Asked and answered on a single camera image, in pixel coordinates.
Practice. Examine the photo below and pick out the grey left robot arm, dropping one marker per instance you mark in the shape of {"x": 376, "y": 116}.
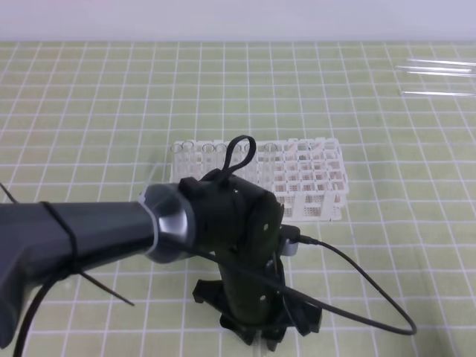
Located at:
{"x": 42, "y": 243}

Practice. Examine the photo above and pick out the green grid tablecloth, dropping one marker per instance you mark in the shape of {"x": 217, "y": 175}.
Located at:
{"x": 89, "y": 121}

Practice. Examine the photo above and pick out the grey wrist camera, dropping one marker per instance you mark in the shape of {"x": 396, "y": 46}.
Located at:
{"x": 289, "y": 240}

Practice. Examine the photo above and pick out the white test tube rack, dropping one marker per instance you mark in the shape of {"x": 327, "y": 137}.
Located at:
{"x": 310, "y": 179}

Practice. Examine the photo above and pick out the clear tube in rack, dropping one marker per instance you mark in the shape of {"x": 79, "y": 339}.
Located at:
{"x": 189, "y": 159}
{"x": 267, "y": 168}
{"x": 251, "y": 173}

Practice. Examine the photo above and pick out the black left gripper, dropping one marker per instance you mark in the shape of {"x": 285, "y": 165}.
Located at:
{"x": 239, "y": 222}

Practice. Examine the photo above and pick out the clear tube lying far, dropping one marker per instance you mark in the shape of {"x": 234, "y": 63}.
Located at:
{"x": 443, "y": 62}
{"x": 437, "y": 71}
{"x": 439, "y": 93}

